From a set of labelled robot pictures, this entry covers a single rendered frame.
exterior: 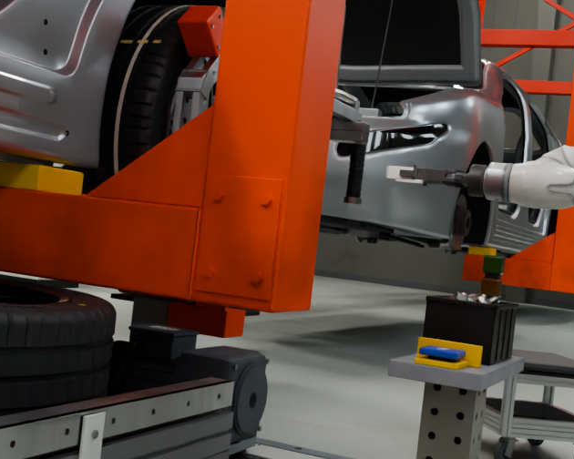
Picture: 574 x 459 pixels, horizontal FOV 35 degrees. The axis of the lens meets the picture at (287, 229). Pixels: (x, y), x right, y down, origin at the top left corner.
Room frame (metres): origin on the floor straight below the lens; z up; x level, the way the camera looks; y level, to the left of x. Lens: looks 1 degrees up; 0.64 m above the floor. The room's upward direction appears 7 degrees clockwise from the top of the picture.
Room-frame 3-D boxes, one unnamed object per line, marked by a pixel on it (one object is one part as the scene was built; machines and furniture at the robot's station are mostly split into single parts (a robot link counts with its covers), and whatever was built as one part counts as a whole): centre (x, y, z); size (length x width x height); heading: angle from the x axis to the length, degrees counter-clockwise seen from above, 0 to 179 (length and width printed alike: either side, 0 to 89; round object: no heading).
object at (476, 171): (2.15, -0.40, 0.83); 0.09 x 0.08 x 0.07; 66
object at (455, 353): (1.67, -0.31, 0.47); 0.07 x 0.07 x 0.02; 66
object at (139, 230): (1.76, 0.35, 0.69); 0.52 x 0.17 x 0.35; 66
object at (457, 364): (1.67, -0.31, 0.45); 0.08 x 0.08 x 0.01; 66
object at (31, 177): (1.83, 0.51, 0.70); 0.14 x 0.14 x 0.05; 66
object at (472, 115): (7.00, -0.87, 1.49); 4.95 x 1.86 x 1.59; 156
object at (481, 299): (1.86, -0.39, 0.51); 0.20 x 0.14 x 0.13; 154
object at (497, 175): (2.12, -0.47, 0.83); 0.09 x 0.06 x 0.09; 156
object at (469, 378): (1.83, -0.38, 0.44); 0.43 x 0.17 x 0.03; 156
